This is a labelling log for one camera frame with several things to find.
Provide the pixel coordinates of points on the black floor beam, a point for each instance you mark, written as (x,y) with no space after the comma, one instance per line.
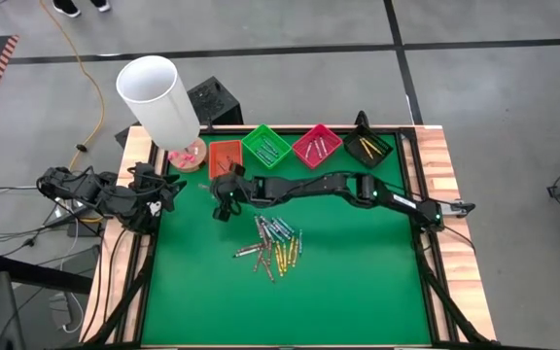
(37,274)

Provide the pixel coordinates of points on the white black crayon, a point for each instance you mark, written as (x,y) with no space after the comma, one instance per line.
(266,237)
(324,146)
(259,226)
(317,148)
(308,150)
(247,252)

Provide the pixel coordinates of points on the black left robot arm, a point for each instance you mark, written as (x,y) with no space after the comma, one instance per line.
(90,194)

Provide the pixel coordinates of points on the black corner bracket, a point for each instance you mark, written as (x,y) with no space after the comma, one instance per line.
(123,138)

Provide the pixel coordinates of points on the black perforated box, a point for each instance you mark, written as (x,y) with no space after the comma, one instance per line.
(212,99)

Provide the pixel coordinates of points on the green table mat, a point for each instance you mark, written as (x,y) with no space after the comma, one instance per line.
(260,306)

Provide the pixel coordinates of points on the person's shoe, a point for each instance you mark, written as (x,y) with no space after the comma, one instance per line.
(100,5)
(66,7)

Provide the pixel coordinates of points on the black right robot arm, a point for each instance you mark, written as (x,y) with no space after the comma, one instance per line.
(309,185)

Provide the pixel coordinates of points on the yellow crayon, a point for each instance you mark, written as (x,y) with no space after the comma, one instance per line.
(279,261)
(285,256)
(295,255)
(373,145)
(366,148)
(291,250)

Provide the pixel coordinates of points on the white power adapter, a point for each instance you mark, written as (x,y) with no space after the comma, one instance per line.
(61,311)

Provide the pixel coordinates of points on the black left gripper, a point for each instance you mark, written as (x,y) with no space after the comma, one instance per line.
(146,199)

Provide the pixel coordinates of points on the green plastic basket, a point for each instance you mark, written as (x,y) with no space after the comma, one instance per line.
(248,141)

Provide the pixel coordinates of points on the orange plastic basket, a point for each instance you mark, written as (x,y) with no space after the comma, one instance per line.
(219,150)

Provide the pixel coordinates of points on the red plastic basket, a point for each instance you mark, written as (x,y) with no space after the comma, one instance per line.
(331,138)

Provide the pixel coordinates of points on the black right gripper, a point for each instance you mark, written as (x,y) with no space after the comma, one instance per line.
(236,192)

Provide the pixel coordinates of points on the pink eraser cap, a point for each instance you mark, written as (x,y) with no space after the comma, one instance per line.
(173,155)
(183,164)
(190,158)

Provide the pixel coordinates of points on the white cylindrical lamp shade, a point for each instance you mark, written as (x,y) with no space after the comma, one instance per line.
(163,104)

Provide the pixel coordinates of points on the black metal table frame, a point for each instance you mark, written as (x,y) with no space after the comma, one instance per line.
(202,131)

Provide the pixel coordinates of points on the black plastic basket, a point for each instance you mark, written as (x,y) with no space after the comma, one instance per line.
(379,154)

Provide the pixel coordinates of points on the grey power strip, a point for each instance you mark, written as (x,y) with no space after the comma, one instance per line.
(68,214)

